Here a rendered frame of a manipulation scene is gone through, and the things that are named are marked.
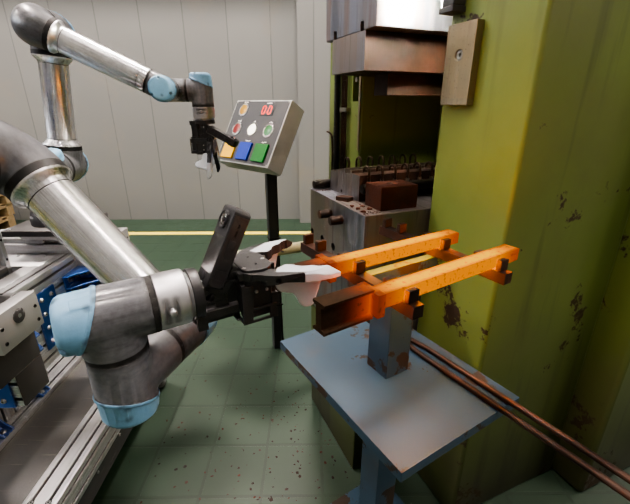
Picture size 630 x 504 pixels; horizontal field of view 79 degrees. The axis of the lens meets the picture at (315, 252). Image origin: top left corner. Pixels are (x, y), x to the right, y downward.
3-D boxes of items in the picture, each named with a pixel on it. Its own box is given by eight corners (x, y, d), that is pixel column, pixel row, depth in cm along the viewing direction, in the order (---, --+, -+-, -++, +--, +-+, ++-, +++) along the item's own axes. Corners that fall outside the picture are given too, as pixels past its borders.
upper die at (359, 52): (364, 70, 101) (365, 29, 98) (331, 75, 118) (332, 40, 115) (484, 74, 116) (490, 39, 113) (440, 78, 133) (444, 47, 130)
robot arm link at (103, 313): (63, 343, 49) (46, 284, 46) (154, 320, 54) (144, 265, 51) (63, 379, 43) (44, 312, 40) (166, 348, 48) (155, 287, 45)
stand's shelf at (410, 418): (400, 483, 58) (401, 473, 57) (280, 348, 89) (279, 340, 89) (517, 405, 72) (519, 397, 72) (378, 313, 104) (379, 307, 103)
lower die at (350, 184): (358, 201, 114) (359, 173, 111) (330, 188, 131) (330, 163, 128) (467, 190, 129) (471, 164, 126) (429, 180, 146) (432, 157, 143)
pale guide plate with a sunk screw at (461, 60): (466, 105, 86) (477, 18, 80) (439, 105, 94) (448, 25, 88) (473, 105, 87) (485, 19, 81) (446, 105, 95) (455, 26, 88)
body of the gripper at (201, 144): (197, 153, 145) (193, 119, 140) (219, 153, 145) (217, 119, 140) (191, 155, 138) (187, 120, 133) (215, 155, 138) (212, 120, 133)
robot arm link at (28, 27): (-4, -16, 101) (179, 75, 115) (19, -5, 111) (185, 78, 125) (-13, 29, 104) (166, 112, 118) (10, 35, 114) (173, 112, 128)
